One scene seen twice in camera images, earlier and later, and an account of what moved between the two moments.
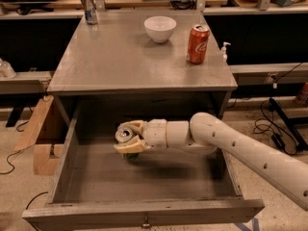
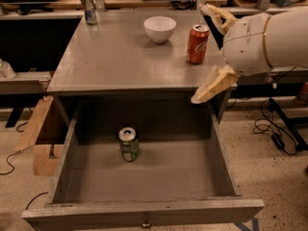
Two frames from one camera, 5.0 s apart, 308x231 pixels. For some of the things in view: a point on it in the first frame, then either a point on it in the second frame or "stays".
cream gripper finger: x=136 y=145 → x=218 y=80
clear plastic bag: x=7 y=69 stays
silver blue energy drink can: x=89 y=5 stays
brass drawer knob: x=146 y=224 stays
